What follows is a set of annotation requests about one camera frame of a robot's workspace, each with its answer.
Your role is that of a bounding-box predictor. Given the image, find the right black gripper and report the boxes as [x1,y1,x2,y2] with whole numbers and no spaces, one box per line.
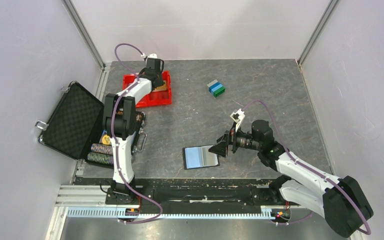
[208,121,262,158]

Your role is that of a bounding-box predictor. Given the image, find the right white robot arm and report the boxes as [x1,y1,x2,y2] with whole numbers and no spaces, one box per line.
[209,119,374,238]

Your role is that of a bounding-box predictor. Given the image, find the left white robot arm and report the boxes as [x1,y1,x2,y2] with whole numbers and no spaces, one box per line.
[102,53,165,205]

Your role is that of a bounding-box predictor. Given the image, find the gold cards in bin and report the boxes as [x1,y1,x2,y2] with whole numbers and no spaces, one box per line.
[153,82,168,92]

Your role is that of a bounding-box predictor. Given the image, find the left red bin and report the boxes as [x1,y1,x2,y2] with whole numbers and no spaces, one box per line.
[121,77,152,106]

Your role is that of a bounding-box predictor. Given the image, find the red bin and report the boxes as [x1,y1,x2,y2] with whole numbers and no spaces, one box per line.
[146,70,172,107]
[121,77,152,106]

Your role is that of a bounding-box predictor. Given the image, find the right red bin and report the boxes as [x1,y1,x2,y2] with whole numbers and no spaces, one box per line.
[146,70,172,107]

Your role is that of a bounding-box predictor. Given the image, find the orange brown chip roll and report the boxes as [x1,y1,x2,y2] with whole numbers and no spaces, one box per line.
[116,110,146,124]

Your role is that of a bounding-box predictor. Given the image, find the grey blue green block stack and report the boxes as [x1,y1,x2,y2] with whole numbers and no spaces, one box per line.
[207,79,226,98]

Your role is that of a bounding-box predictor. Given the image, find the yellow dealer chip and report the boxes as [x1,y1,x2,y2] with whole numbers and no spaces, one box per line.
[101,134,111,146]

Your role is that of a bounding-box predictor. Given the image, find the black poker chip case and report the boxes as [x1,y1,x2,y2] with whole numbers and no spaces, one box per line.
[34,80,148,169]

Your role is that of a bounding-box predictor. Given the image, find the blue orange chip roll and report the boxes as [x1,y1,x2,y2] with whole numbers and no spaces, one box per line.
[90,143,113,156]

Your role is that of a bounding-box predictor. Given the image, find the green purple chip roll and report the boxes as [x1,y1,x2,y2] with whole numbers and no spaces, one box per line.
[87,152,114,165]

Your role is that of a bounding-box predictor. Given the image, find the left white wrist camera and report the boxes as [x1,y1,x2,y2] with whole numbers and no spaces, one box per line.
[141,53,158,61]

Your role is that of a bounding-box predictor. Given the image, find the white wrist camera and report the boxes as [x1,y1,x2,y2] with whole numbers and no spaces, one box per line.
[141,53,158,61]
[230,108,245,132]

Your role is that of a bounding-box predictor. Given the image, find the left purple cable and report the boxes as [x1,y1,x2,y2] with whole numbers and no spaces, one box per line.
[111,43,164,225]

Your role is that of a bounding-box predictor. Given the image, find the purple cable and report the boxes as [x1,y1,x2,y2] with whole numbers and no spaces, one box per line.
[241,99,372,236]
[111,43,164,225]

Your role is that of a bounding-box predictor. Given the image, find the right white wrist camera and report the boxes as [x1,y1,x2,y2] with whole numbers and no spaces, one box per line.
[230,108,245,132]

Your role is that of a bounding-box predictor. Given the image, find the aluminium toothed rail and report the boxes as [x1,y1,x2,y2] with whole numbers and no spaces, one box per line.
[66,206,283,220]

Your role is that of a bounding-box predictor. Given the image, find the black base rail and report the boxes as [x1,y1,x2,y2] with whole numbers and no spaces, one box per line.
[105,178,303,215]

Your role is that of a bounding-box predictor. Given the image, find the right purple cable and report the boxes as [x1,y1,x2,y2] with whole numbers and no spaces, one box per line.
[241,99,372,236]

